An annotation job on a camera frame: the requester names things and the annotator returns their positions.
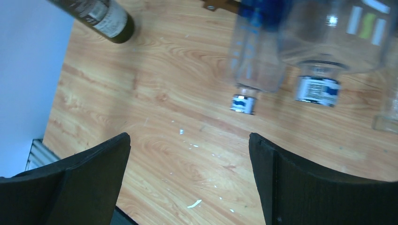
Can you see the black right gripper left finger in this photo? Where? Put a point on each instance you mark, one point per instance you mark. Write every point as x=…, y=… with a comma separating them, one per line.
x=81, y=189

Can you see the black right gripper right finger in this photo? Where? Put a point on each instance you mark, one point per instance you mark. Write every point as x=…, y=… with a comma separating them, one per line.
x=296, y=191

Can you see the blue labelled clear bottle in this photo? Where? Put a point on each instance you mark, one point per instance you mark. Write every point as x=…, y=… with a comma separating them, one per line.
x=326, y=38

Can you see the dark green wine bottle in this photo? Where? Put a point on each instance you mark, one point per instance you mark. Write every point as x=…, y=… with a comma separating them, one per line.
x=106, y=17

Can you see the clear bottle with blue label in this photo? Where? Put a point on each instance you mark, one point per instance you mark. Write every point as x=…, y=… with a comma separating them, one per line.
x=253, y=64

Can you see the brown wooden wine rack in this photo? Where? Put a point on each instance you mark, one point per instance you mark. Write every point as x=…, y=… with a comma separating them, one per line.
x=228, y=5

